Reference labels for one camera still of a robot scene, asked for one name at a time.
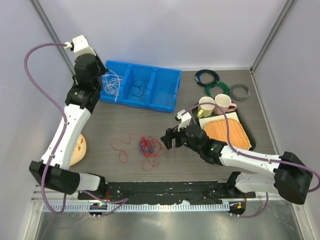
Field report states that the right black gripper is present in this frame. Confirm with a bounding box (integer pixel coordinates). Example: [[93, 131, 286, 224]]
[[161, 120, 202, 154]]

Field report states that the red thin wire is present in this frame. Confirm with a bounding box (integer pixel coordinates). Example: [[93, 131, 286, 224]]
[[111, 133, 173, 172]]

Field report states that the white thin wire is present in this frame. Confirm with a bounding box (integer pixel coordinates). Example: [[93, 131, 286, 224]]
[[102, 71, 125, 96], [103, 72, 125, 103]]

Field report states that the blue thin wire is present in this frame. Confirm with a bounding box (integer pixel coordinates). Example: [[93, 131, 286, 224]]
[[129, 79, 146, 98], [138, 138, 157, 154]]

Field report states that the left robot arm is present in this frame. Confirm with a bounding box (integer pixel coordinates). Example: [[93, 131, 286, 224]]
[[29, 53, 107, 200]]

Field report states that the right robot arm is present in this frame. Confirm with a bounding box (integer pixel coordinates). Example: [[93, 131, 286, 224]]
[[160, 124, 313, 205]]

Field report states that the black tray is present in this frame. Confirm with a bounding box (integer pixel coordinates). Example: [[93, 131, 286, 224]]
[[190, 107, 257, 151]]

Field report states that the yellow mug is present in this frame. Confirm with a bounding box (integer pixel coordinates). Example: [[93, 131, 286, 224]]
[[196, 96, 215, 119]]

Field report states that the orange woven basket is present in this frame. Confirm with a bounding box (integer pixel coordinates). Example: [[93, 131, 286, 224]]
[[204, 118, 251, 150]]

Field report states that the blue three-compartment bin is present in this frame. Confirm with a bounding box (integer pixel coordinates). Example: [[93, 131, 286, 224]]
[[100, 60, 182, 113]]

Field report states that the pink mug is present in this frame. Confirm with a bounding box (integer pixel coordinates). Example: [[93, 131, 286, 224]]
[[213, 94, 237, 115]]

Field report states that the beige painted plate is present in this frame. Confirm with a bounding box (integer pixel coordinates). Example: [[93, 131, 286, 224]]
[[69, 133, 87, 167]]

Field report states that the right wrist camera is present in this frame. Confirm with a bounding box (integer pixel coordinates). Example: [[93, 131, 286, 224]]
[[175, 109, 192, 132]]

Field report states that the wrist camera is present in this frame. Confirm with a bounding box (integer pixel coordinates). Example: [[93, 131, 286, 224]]
[[175, 109, 192, 132], [64, 35, 97, 58]]

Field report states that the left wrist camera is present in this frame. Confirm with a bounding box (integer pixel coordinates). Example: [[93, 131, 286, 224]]
[[64, 35, 97, 58]]

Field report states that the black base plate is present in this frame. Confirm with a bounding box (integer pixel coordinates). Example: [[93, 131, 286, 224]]
[[77, 180, 256, 206]]

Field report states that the black cable coil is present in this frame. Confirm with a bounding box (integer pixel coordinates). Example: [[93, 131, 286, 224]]
[[194, 69, 220, 87]]

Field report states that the green cable coil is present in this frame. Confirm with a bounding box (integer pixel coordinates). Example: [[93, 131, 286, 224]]
[[203, 81, 230, 98]]

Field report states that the grey cable coil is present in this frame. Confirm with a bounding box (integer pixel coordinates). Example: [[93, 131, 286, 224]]
[[229, 83, 251, 101]]

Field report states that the slotted cable duct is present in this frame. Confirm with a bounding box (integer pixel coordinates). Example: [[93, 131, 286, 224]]
[[42, 201, 230, 213]]

